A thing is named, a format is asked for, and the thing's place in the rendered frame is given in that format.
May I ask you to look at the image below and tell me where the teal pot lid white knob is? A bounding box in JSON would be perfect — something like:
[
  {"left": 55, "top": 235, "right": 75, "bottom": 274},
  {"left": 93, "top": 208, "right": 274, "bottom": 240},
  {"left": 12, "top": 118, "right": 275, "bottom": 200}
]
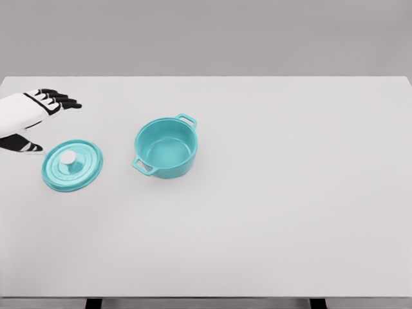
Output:
[{"left": 41, "top": 139, "right": 104, "bottom": 193}]

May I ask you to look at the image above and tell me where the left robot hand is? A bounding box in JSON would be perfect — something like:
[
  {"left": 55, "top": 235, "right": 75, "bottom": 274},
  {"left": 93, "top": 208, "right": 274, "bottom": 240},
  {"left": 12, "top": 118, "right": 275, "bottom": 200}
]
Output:
[{"left": 0, "top": 88, "right": 83, "bottom": 153}]

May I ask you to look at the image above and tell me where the teal pot with handles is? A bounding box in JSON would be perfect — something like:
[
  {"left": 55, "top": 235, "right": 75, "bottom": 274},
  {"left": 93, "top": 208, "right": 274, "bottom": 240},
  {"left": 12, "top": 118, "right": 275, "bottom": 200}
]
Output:
[{"left": 131, "top": 113, "right": 198, "bottom": 180}]

